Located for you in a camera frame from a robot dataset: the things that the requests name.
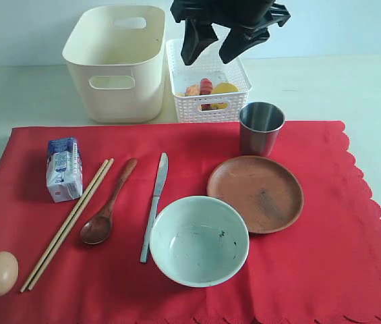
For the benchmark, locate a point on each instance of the cream plastic bin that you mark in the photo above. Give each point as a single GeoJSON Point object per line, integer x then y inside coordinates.
{"type": "Point", "coordinates": [115, 56]}

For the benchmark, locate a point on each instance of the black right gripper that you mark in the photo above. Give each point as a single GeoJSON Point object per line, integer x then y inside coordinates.
{"type": "Point", "coordinates": [236, 14]}

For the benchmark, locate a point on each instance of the yellow lemon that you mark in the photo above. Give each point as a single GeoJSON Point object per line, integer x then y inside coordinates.
{"type": "Point", "coordinates": [222, 88]}

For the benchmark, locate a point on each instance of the pale green bowl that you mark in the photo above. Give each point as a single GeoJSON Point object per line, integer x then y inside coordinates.
{"type": "Point", "coordinates": [199, 241]}

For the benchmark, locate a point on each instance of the stainless steel cup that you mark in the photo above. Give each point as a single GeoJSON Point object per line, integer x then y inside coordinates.
{"type": "Point", "coordinates": [259, 126]}

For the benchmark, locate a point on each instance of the red scalloped table cloth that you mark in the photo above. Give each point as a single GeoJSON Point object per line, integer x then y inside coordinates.
{"type": "Point", "coordinates": [325, 268]}

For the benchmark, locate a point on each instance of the silver table knife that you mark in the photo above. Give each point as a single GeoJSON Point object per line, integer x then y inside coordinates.
{"type": "Point", "coordinates": [161, 177]}

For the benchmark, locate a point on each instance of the brown wooden spoon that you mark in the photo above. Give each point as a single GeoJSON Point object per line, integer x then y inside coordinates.
{"type": "Point", "coordinates": [99, 227]}

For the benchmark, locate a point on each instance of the blue white milk carton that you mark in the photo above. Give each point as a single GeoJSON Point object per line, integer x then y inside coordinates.
{"type": "Point", "coordinates": [64, 179]}

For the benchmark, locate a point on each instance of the white woven plastic basket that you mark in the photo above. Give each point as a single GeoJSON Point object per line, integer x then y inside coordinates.
{"type": "Point", "coordinates": [208, 65]}

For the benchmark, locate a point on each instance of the brown round plate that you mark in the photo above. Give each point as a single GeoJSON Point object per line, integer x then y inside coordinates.
{"type": "Point", "coordinates": [267, 195]}

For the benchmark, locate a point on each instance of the fried chicken nugget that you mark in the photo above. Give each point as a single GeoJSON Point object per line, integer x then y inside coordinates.
{"type": "Point", "coordinates": [193, 90]}

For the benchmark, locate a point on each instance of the red sausage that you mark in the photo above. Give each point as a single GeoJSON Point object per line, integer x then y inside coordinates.
{"type": "Point", "coordinates": [206, 88]}

